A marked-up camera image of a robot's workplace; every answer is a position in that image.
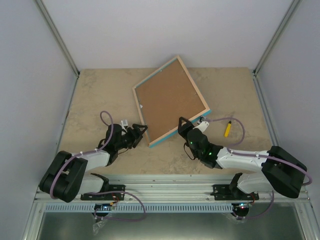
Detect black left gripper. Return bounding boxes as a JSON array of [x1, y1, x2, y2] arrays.
[[115, 124, 144, 151]]

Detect teal picture frame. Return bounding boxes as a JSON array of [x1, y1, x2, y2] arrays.
[[132, 55, 211, 148]]

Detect yellow screwdriver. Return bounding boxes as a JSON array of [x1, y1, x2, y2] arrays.
[[223, 120, 232, 138]]

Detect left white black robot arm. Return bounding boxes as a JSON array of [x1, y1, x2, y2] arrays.
[[39, 123, 148, 203]]

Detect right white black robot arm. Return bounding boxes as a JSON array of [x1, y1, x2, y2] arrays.
[[177, 117, 307, 201]]

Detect left controller board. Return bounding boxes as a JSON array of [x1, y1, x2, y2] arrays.
[[93, 202, 117, 212]]

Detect controller board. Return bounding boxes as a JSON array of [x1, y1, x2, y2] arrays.
[[234, 202, 252, 209], [93, 202, 117, 212]]

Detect right controller board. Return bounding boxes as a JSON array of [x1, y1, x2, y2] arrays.
[[234, 202, 252, 209]]

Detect clear plastic bag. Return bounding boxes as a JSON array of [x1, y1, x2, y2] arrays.
[[92, 219, 107, 236]]

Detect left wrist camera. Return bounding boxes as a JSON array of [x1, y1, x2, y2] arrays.
[[120, 119, 129, 128]]

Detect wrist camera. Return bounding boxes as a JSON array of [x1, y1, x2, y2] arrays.
[[120, 119, 129, 128], [195, 116, 210, 133]]

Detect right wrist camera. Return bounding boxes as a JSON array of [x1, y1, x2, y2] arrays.
[[195, 116, 210, 133]]

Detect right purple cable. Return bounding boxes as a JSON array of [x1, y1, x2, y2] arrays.
[[204, 117, 315, 221]]

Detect purple cable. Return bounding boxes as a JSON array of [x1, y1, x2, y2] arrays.
[[49, 110, 147, 222], [204, 117, 315, 221]]

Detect aluminium rail base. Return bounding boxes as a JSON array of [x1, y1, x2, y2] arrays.
[[35, 174, 309, 204]]

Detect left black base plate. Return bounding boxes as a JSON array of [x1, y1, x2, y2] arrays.
[[80, 184, 126, 201]]

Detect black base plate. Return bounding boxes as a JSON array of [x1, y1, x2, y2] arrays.
[[80, 184, 126, 201], [210, 184, 260, 201]]

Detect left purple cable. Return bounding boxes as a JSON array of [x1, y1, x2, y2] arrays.
[[49, 110, 147, 222]]

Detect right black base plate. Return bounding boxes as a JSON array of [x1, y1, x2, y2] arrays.
[[210, 184, 260, 201]]

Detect grey slotted cable duct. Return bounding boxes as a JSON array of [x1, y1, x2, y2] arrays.
[[44, 202, 233, 213]]

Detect left aluminium corner post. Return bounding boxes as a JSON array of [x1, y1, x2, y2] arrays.
[[34, 0, 80, 78]]

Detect aluminium corner post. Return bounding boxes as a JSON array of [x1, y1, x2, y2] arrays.
[[34, 0, 80, 78], [252, 0, 302, 77]]

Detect right aluminium corner post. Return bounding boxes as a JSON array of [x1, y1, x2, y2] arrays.
[[252, 0, 302, 77]]

